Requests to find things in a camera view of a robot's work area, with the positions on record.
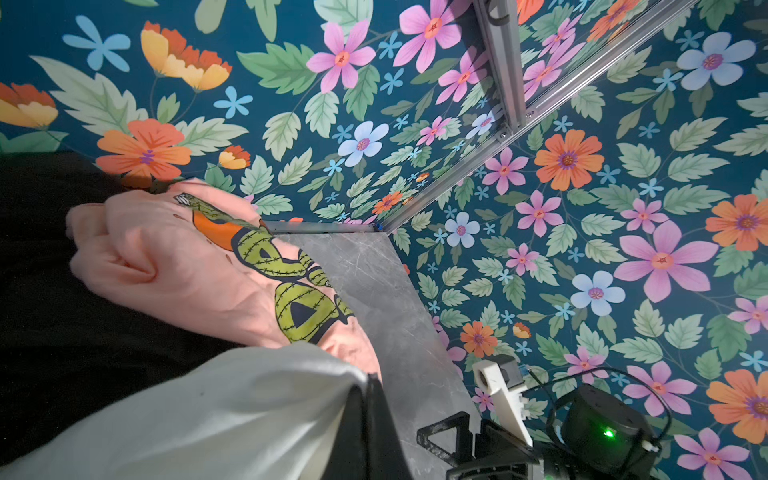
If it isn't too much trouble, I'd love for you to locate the white cloth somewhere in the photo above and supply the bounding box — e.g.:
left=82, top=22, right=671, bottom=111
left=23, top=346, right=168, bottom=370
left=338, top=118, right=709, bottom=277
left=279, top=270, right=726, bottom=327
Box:
left=1, top=344, right=368, bottom=479

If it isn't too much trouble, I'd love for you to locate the black cloth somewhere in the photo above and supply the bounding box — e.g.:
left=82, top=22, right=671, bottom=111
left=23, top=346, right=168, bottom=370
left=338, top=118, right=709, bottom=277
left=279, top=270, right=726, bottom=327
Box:
left=1, top=152, right=232, bottom=465

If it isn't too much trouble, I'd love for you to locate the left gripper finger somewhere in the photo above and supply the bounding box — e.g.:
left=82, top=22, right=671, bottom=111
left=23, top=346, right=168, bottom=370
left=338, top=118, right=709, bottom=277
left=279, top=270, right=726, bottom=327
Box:
left=321, top=375, right=412, bottom=480

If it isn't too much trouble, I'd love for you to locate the pink printed shirt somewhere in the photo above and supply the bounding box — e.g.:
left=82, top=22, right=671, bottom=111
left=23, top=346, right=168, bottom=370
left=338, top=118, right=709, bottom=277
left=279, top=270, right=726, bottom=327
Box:
left=66, top=180, right=380, bottom=374

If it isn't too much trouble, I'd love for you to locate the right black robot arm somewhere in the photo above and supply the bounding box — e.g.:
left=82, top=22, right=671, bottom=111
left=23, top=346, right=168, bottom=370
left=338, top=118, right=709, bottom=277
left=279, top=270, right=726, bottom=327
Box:
left=417, top=385, right=661, bottom=479

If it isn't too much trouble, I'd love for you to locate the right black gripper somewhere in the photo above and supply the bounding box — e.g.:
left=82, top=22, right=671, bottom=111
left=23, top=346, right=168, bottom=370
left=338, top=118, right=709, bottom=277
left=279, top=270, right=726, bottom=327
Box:
left=416, top=411, right=552, bottom=479

